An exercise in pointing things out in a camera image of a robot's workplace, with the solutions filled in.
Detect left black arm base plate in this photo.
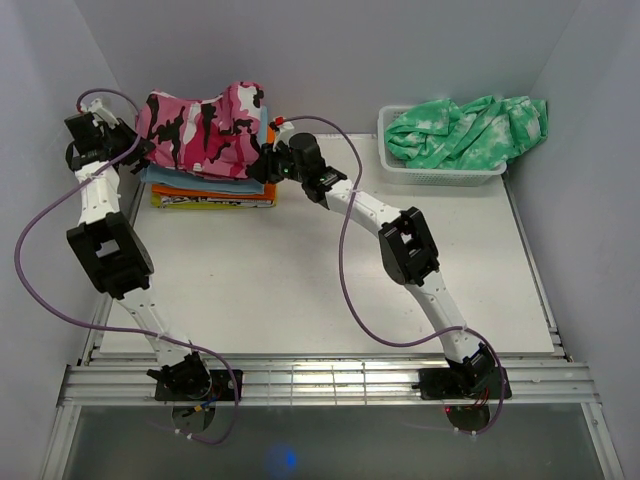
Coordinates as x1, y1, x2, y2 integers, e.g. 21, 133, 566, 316
153, 369, 244, 402

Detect purple cable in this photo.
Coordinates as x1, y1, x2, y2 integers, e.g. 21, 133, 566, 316
272, 114, 505, 437
13, 88, 242, 446

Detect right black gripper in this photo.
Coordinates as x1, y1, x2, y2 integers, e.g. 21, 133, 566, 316
248, 139, 308, 185

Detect white plastic basket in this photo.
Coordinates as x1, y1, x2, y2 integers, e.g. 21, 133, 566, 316
377, 105, 507, 187

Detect orange folded trousers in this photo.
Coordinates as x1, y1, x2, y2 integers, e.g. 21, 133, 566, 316
150, 123, 280, 201

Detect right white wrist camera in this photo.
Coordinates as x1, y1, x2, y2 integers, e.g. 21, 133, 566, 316
269, 116, 296, 147

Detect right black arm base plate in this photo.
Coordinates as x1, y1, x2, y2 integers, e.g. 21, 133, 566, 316
413, 368, 512, 400

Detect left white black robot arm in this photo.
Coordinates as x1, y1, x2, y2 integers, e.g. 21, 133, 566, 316
64, 112, 212, 400

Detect yellow patterned folded trousers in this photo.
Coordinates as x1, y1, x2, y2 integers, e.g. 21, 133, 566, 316
151, 193, 276, 210

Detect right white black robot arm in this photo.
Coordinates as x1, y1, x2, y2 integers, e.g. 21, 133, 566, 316
246, 133, 507, 399

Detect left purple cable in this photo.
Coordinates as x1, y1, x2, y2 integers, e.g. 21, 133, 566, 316
13, 88, 242, 446

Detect green tie-dye trousers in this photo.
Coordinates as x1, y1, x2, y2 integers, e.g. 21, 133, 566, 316
383, 95, 549, 171

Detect light blue folded trousers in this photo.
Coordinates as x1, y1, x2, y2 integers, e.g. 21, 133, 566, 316
136, 92, 266, 195

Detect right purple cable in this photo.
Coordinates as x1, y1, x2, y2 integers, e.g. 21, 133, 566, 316
272, 114, 505, 437

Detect aluminium frame rail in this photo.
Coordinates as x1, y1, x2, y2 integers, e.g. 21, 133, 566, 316
39, 354, 624, 479

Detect pink camouflage trousers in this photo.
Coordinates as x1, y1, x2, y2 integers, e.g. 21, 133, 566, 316
136, 82, 266, 180

